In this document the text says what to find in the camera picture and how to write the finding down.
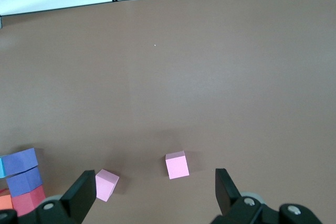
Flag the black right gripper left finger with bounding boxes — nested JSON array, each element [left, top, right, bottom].
[[34, 169, 97, 224]]

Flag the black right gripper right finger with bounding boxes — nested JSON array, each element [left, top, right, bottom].
[[212, 168, 266, 224]]

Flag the red foam cube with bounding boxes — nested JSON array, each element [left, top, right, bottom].
[[10, 185, 47, 217]]

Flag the purple foam cube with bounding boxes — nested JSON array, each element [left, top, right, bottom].
[[1, 147, 38, 177], [5, 166, 44, 198]]

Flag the brown table mat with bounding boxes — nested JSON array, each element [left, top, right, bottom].
[[0, 0, 336, 224]]

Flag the orange foam cube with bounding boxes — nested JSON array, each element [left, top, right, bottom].
[[0, 194, 13, 211]]

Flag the pink foam cube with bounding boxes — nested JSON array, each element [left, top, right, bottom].
[[165, 150, 190, 180], [94, 169, 120, 203]]

